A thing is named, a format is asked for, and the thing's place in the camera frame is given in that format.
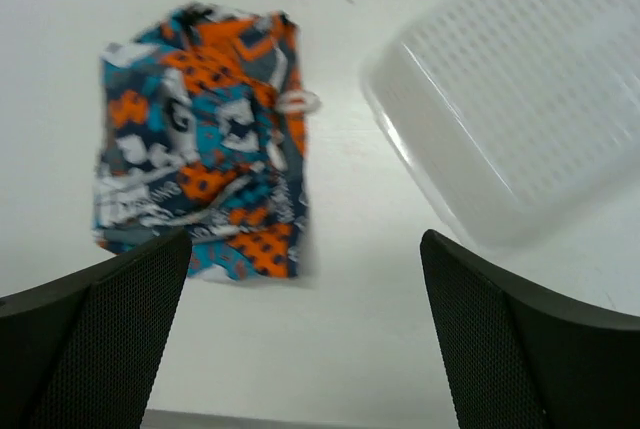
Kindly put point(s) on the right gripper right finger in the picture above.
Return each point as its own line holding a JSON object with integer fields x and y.
{"x": 519, "y": 355}

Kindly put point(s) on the white perforated plastic basket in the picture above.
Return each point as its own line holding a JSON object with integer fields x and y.
{"x": 513, "y": 116}

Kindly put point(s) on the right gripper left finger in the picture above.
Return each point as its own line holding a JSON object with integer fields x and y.
{"x": 83, "y": 351}

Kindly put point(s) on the colourful patterned shorts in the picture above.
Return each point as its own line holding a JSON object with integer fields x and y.
{"x": 204, "y": 129}

